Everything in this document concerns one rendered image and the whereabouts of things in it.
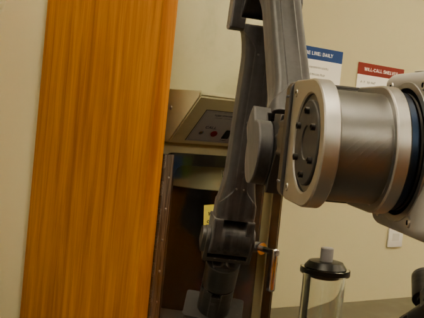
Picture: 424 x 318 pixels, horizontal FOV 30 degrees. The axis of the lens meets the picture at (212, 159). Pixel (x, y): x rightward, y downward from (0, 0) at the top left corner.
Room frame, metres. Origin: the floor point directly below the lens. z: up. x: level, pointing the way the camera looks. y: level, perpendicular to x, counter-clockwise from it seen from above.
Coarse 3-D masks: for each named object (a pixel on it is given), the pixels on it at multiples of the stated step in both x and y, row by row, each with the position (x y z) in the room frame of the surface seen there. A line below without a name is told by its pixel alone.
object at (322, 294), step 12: (300, 264) 1.71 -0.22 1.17; (312, 276) 1.67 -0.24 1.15; (312, 288) 1.66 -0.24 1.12; (324, 288) 1.65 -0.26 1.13; (336, 288) 1.66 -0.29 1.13; (300, 300) 1.70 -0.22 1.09; (312, 300) 1.66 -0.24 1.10; (324, 300) 1.65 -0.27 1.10; (336, 300) 1.66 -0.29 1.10; (300, 312) 1.69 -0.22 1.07; (312, 312) 1.66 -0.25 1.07; (324, 312) 1.65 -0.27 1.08; (336, 312) 1.66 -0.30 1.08
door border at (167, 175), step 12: (168, 156) 1.51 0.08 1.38; (168, 168) 1.51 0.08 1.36; (168, 180) 1.51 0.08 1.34; (168, 192) 1.51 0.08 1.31; (168, 204) 1.51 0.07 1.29; (156, 228) 1.50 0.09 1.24; (156, 252) 1.50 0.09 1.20; (156, 264) 1.51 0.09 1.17; (156, 276) 1.51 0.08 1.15; (156, 288) 1.51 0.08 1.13; (156, 300) 1.51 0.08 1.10; (156, 312) 1.51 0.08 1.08
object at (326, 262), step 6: (324, 252) 1.69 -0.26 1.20; (330, 252) 1.69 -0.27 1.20; (312, 258) 1.72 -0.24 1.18; (318, 258) 1.73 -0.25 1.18; (324, 258) 1.69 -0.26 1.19; (330, 258) 1.69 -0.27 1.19; (306, 264) 1.69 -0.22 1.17; (312, 264) 1.67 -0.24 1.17; (318, 264) 1.67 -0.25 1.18; (324, 264) 1.66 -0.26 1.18; (330, 264) 1.66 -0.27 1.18; (336, 264) 1.67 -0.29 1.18; (342, 264) 1.68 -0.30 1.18; (324, 270) 1.65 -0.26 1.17; (330, 270) 1.66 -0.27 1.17; (336, 270) 1.66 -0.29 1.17; (342, 270) 1.67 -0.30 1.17
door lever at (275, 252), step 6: (258, 246) 1.65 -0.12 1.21; (264, 246) 1.66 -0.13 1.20; (258, 252) 1.65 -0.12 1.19; (264, 252) 1.66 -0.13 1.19; (270, 252) 1.62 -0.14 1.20; (276, 252) 1.61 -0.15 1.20; (270, 258) 1.62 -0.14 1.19; (276, 258) 1.62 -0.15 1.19; (270, 264) 1.62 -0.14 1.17; (276, 264) 1.62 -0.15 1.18; (270, 270) 1.62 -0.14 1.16; (276, 270) 1.62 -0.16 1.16; (270, 276) 1.62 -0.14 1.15; (270, 282) 1.62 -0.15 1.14; (270, 288) 1.62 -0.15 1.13
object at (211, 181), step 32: (192, 160) 1.54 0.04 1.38; (224, 160) 1.59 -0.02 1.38; (192, 192) 1.55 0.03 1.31; (256, 192) 1.64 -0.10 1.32; (192, 224) 1.55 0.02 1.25; (256, 224) 1.65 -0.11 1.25; (192, 256) 1.56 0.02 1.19; (256, 256) 1.65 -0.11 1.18; (192, 288) 1.56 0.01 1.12; (256, 288) 1.66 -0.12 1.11
